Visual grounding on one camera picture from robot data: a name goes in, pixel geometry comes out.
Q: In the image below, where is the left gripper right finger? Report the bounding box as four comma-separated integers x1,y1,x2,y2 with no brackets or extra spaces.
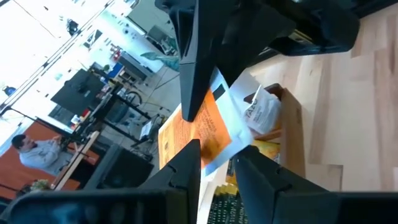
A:
233,145,340,224

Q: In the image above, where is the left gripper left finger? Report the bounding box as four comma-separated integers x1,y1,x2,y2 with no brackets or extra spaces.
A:
139,139,201,224

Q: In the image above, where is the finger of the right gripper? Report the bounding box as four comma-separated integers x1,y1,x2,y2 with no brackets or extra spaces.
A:
217,0,296,88
155,0,237,123

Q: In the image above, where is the lemon lime tea packet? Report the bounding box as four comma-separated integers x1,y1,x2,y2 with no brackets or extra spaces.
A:
206,183,249,224

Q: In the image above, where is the yellow tea packet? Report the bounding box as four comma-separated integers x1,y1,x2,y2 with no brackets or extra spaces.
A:
252,139,281,163

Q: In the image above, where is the orange white tea packet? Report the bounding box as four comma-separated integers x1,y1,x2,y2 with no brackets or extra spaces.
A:
157,67,254,177
243,84,282,136

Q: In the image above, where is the wooden tea organiser box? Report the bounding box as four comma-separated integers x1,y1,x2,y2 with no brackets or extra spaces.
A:
243,82,308,179

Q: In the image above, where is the snake plant in white pot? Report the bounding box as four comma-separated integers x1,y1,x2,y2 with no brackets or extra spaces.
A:
139,37,182,73

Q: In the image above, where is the black computer monitor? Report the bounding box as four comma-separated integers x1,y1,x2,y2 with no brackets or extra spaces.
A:
50,68,106,116

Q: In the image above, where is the small background plant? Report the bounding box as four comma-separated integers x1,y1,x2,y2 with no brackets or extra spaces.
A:
30,178,51,192

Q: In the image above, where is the person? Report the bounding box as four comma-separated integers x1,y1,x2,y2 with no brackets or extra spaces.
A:
11,133,75,177

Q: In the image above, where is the orange partition wall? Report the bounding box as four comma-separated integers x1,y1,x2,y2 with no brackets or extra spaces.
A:
0,120,101,200

